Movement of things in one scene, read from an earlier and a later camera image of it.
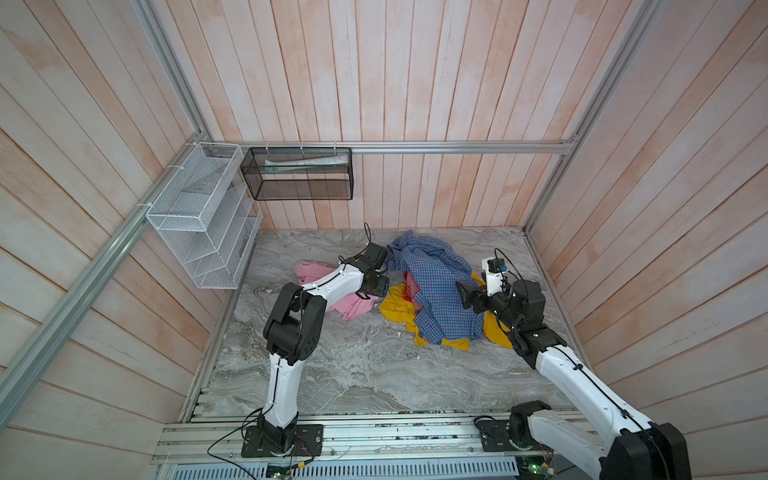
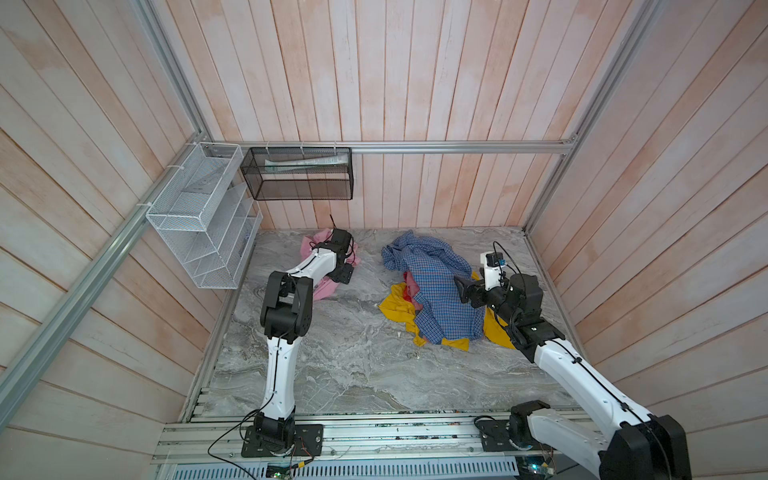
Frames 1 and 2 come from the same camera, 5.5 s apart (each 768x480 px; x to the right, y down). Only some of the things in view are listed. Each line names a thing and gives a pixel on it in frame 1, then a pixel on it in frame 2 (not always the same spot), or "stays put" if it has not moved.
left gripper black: x=382 y=288 to x=345 y=276
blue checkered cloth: x=436 y=272 stays put
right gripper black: x=479 y=294 stays put
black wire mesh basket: x=299 y=173 stays put
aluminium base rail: x=215 y=438 stays put
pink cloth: x=349 y=303 to x=325 y=286
